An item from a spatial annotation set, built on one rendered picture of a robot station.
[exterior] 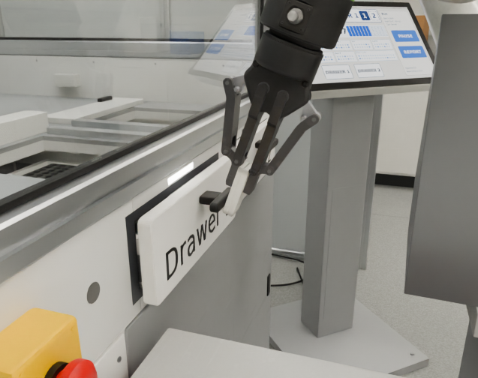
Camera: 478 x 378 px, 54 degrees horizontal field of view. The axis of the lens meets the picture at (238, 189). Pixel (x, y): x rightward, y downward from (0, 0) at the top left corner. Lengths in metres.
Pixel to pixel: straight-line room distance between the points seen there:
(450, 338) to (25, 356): 1.80
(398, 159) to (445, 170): 2.86
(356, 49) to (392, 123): 2.02
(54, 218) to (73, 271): 0.06
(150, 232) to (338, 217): 1.15
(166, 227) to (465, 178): 0.38
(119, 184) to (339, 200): 1.15
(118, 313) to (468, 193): 0.46
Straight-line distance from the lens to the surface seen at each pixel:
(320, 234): 1.62
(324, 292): 1.72
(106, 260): 0.51
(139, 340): 0.61
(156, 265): 0.54
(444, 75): 0.64
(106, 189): 0.49
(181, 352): 0.59
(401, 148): 3.50
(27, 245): 0.41
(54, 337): 0.39
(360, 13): 1.58
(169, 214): 0.55
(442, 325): 2.10
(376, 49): 1.51
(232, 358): 0.58
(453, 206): 0.68
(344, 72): 1.39
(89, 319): 0.51
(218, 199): 0.62
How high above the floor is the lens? 1.13
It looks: 19 degrees down
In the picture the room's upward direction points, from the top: straight up
